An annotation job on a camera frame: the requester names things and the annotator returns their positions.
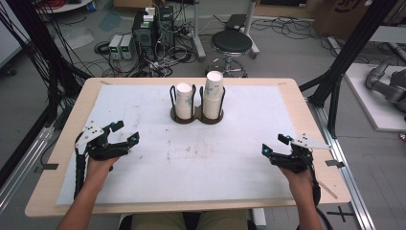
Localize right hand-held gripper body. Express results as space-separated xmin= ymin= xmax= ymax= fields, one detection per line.
xmin=269 ymin=133 xmax=333 ymax=175

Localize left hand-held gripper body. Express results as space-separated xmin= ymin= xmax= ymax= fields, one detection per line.
xmin=75 ymin=120 xmax=130 ymax=161

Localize short stack of paper cups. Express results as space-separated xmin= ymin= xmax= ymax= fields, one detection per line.
xmin=175 ymin=82 xmax=194 ymax=121

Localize black wire double cup holder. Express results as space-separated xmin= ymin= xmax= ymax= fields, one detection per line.
xmin=169 ymin=83 xmax=227 ymax=126

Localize tall stack of paper cups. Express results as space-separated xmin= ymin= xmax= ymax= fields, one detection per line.
xmin=202 ymin=70 xmax=225 ymax=121

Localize person's right hand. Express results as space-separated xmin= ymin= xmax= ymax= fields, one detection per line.
xmin=279 ymin=165 xmax=316 ymax=195

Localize person's left hand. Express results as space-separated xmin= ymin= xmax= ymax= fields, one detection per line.
xmin=85 ymin=155 xmax=122 ymax=185

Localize black tape piece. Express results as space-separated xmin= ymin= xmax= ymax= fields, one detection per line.
xmin=325 ymin=158 xmax=346 ymax=170
xmin=34 ymin=163 xmax=59 ymax=174

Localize tan tape strip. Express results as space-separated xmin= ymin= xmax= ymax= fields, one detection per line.
xmin=318 ymin=179 xmax=339 ymax=200

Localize wooden table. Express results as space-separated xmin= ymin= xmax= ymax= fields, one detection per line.
xmin=24 ymin=77 xmax=352 ymax=219

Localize white table mat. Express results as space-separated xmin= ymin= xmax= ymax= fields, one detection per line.
xmin=55 ymin=83 xmax=303 ymax=206

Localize black tape cross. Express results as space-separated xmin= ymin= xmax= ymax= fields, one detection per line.
xmin=326 ymin=205 xmax=355 ymax=223

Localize grey power supply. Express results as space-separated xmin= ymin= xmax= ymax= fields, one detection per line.
xmin=107 ymin=34 xmax=124 ymax=60
xmin=120 ymin=34 xmax=136 ymax=61

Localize white platform board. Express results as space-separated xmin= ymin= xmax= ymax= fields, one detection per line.
xmin=344 ymin=62 xmax=406 ymax=133

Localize black computer tower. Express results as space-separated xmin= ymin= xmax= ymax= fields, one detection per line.
xmin=131 ymin=9 xmax=161 ymax=62

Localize person's khaki pants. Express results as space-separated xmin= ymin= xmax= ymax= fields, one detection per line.
xmin=130 ymin=210 xmax=249 ymax=230

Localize white stand leg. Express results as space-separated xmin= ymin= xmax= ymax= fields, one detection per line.
xmin=243 ymin=0 xmax=260 ymax=60
xmin=191 ymin=0 xmax=208 ymax=62

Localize black round stool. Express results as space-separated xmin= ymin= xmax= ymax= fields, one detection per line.
xmin=206 ymin=30 xmax=254 ymax=79

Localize cardboard box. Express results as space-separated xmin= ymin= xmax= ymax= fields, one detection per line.
xmin=313 ymin=0 xmax=372 ymax=40

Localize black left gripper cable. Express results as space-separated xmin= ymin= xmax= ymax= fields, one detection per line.
xmin=73 ymin=148 xmax=88 ymax=200

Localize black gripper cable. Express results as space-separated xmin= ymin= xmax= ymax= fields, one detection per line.
xmin=304 ymin=149 xmax=335 ymax=230
xmin=73 ymin=148 xmax=88 ymax=200

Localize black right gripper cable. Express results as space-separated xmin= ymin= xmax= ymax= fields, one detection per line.
xmin=304 ymin=149 xmax=335 ymax=230

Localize aluminium rail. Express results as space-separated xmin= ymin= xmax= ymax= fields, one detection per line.
xmin=0 ymin=125 xmax=56 ymax=215
xmin=306 ymin=98 xmax=377 ymax=230

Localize tangle of floor cables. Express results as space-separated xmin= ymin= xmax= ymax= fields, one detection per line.
xmin=93 ymin=18 xmax=200 ymax=79

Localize black frame with cables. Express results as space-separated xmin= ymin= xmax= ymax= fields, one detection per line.
xmin=0 ymin=0 xmax=92 ymax=190

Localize black metal frame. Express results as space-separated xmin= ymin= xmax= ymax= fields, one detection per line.
xmin=299 ymin=0 xmax=400 ymax=139

